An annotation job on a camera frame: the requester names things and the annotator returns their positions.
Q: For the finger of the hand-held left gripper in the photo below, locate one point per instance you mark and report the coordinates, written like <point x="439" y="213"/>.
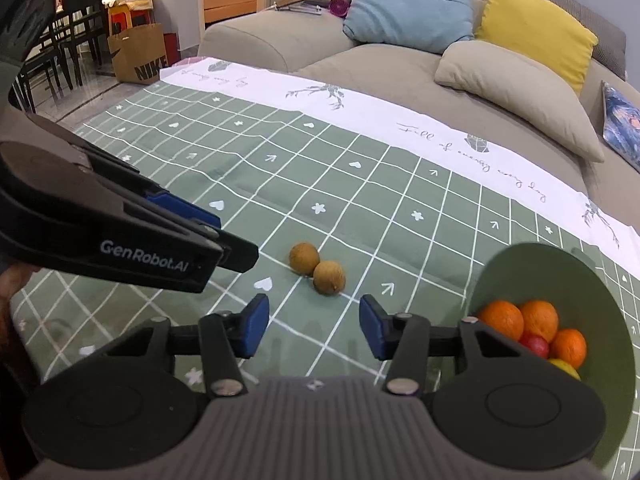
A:
<point x="235" y="255"/>
<point x="185" y="210"/>

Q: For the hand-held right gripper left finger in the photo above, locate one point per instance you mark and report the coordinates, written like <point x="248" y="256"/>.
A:
<point x="257" y="325"/>

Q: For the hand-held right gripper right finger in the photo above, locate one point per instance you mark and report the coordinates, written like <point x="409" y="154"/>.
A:
<point x="372" y="327"/>

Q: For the brown kiwi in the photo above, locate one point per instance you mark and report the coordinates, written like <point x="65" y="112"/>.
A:
<point x="304" y="258"/>
<point x="329" y="277"/>

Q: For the orange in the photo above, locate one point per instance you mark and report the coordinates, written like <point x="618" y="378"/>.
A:
<point x="569" y="347"/>
<point x="501" y="320"/>
<point x="541" y="317"/>

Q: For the small red plum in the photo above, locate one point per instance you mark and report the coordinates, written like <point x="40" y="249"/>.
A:
<point x="535" y="345"/>

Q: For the green colander bowl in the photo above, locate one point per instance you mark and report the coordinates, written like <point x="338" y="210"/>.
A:
<point x="550" y="270"/>

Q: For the yellow-green pear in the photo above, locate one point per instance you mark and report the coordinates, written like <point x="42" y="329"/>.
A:
<point x="567" y="367"/>

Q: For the green checked tablecloth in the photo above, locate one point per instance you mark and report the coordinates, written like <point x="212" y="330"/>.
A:
<point x="350" y="185"/>

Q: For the dark wooden chair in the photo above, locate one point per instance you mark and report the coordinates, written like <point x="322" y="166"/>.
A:
<point x="35" y="70"/>
<point x="82" y="20"/>

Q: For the brown paper bag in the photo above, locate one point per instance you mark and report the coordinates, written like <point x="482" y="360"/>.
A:
<point x="140" y="55"/>

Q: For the red stool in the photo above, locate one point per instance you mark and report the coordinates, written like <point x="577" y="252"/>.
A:
<point x="122" y="17"/>

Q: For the beige sofa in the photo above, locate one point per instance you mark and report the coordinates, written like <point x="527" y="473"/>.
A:
<point x="390" y="80"/>

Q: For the long black stick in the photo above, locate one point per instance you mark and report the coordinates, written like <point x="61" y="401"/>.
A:
<point x="297" y="2"/>

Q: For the pink round object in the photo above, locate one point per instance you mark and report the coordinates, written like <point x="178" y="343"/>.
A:
<point x="339" y="6"/>

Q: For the beige pillow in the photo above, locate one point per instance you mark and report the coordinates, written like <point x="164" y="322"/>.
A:
<point x="515" y="90"/>

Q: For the light blue pillow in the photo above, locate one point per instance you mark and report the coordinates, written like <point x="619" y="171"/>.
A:
<point x="407" y="7"/>

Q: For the blue printed pillow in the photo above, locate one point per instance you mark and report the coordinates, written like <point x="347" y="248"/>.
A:
<point x="622" y="122"/>

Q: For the yellow pillow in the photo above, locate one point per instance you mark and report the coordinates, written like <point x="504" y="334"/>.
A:
<point x="535" y="30"/>

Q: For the grey striped pillow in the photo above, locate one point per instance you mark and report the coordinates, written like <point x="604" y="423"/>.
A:
<point x="607" y="40"/>

